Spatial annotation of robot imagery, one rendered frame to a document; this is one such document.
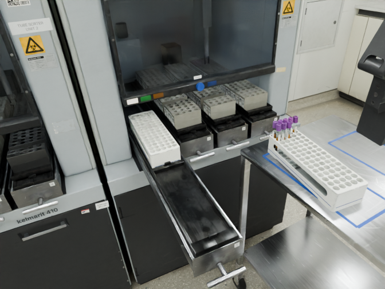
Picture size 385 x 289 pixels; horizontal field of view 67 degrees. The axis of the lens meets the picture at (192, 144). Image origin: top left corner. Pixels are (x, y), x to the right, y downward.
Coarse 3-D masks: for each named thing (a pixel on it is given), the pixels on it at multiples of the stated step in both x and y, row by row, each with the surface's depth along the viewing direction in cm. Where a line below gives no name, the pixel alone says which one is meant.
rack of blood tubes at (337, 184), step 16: (272, 144) 92; (288, 144) 88; (304, 144) 88; (288, 160) 90; (304, 160) 82; (320, 160) 81; (336, 160) 80; (304, 176) 84; (320, 176) 77; (336, 176) 76; (352, 176) 76; (320, 192) 76; (336, 192) 70; (352, 192) 71; (336, 208) 73
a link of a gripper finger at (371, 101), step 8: (376, 64) 23; (376, 80) 25; (384, 80) 24; (376, 88) 25; (384, 88) 25; (368, 96) 26; (376, 96) 26; (384, 96) 25; (368, 104) 26; (376, 104) 26; (384, 104) 26
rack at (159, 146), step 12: (132, 120) 109; (144, 120) 109; (156, 120) 109; (144, 132) 101; (156, 132) 101; (168, 132) 101; (144, 144) 95; (156, 144) 95; (168, 144) 96; (156, 156) 91; (168, 156) 93
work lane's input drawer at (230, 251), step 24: (144, 168) 96; (168, 168) 93; (168, 192) 85; (192, 192) 84; (168, 216) 79; (192, 216) 77; (216, 216) 76; (192, 240) 70; (216, 240) 68; (240, 240) 70; (192, 264) 66; (216, 264) 70
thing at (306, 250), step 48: (336, 144) 97; (384, 144) 96; (240, 192) 108; (288, 192) 82; (384, 192) 78; (288, 240) 131; (336, 240) 129; (384, 240) 66; (240, 288) 138; (288, 288) 112; (336, 288) 111; (384, 288) 110
